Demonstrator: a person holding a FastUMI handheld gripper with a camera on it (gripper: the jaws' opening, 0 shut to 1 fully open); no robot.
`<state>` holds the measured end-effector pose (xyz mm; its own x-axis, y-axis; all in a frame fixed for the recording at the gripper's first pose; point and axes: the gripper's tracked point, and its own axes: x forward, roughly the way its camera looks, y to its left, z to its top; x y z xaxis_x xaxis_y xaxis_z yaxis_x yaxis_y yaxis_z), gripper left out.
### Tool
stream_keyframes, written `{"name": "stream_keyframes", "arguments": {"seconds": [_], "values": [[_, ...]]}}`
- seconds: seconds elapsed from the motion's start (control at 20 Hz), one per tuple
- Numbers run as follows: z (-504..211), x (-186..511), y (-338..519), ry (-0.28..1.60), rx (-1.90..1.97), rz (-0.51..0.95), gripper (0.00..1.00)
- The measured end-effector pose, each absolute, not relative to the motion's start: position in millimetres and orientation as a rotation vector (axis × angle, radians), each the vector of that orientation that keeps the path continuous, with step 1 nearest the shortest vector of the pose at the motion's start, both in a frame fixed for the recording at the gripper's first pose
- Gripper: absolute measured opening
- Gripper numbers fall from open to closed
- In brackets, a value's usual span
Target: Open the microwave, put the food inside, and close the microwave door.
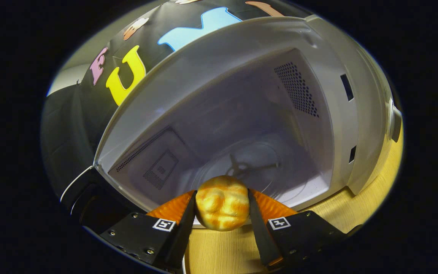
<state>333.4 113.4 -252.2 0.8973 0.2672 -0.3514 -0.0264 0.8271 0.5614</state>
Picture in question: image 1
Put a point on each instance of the golden bread bun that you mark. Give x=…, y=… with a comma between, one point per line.
x=222, y=203

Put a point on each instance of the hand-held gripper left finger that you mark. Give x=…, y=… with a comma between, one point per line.
x=183, y=236

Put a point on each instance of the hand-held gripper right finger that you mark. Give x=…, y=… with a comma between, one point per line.
x=259, y=236

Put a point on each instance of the glass turntable plate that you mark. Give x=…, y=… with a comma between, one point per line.
x=272, y=179

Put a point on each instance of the white microwave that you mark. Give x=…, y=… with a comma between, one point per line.
x=242, y=45

